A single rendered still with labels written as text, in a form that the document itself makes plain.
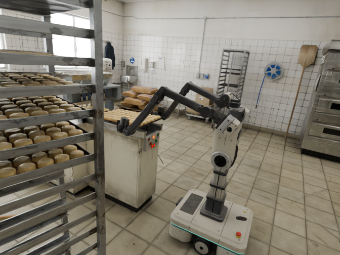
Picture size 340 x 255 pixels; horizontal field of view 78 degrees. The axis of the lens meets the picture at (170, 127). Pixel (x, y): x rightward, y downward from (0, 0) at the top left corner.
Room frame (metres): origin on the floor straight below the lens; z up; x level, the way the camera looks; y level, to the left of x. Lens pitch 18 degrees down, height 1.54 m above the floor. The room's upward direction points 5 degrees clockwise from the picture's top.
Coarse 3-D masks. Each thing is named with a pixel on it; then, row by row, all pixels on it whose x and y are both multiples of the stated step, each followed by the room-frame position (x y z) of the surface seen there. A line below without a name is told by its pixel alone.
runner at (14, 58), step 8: (0, 56) 0.57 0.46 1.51; (8, 56) 0.58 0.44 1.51; (16, 56) 0.59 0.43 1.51; (24, 56) 0.61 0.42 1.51; (32, 56) 0.62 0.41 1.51; (40, 56) 0.64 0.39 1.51; (48, 56) 0.65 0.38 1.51; (56, 56) 0.67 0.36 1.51; (64, 56) 0.69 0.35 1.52; (16, 64) 0.59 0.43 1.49; (24, 64) 0.61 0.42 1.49; (32, 64) 0.62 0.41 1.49; (40, 64) 0.64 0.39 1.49; (48, 64) 0.65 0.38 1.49; (56, 64) 0.67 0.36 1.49; (64, 64) 0.69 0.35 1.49; (72, 64) 0.71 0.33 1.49; (80, 64) 0.73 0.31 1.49; (88, 64) 0.75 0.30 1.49
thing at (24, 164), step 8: (40, 152) 0.73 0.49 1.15; (48, 152) 0.78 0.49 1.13; (56, 152) 0.74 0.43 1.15; (64, 152) 0.78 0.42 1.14; (72, 152) 0.76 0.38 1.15; (80, 152) 0.76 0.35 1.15; (0, 160) 0.66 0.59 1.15; (8, 160) 0.65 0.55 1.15; (16, 160) 0.66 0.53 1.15; (24, 160) 0.66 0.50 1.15; (32, 160) 0.70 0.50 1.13; (40, 160) 0.67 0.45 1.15; (48, 160) 0.68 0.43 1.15; (56, 160) 0.69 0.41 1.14; (64, 160) 0.70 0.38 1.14; (0, 168) 0.61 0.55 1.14; (8, 168) 0.60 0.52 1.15; (16, 168) 0.64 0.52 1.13; (24, 168) 0.61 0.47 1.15; (32, 168) 0.62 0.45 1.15; (0, 176) 0.56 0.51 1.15; (8, 176) 0.57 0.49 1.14
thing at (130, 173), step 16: (144, 128) 2.03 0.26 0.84; (112, 144) 1.89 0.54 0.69; (128, 144) 1.81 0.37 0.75; (112, 160) 1.89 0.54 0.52; (128, 160) 1.80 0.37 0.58; (144, 160) 1.82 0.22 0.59; (112, 176) 1.89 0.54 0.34; (128, 176) 1.80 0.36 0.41; (144, 176) 1.83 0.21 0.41; (112, 192) 1.89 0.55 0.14; (128, 192) 1.80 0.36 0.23; (144, 192) 1.84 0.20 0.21; (128, 208) 1.83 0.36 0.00
